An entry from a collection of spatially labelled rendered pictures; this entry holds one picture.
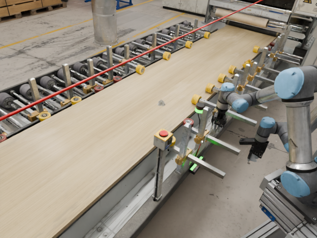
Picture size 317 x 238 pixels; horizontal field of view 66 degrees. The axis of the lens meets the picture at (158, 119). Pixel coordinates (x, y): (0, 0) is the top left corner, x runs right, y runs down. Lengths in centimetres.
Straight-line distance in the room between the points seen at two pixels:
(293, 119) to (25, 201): 129
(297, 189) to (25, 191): 129
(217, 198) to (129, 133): 124
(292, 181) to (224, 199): 145
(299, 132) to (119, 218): 109
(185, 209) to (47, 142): 136
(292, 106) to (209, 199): 160
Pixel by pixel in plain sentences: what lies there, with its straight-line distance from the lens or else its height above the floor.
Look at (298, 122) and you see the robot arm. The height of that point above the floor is 144.
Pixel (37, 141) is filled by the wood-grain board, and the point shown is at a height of 90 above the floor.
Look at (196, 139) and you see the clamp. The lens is 177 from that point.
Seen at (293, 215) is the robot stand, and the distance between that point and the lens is 149.
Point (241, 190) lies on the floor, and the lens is 270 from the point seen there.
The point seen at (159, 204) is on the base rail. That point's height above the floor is 69.
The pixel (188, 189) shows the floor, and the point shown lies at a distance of 255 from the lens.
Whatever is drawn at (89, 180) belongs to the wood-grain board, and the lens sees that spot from 144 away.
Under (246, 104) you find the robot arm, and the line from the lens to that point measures 140.
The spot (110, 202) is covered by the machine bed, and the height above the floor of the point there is 69.
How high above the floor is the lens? 201
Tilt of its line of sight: 37 degrees down
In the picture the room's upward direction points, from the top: 5 degrees clockwise
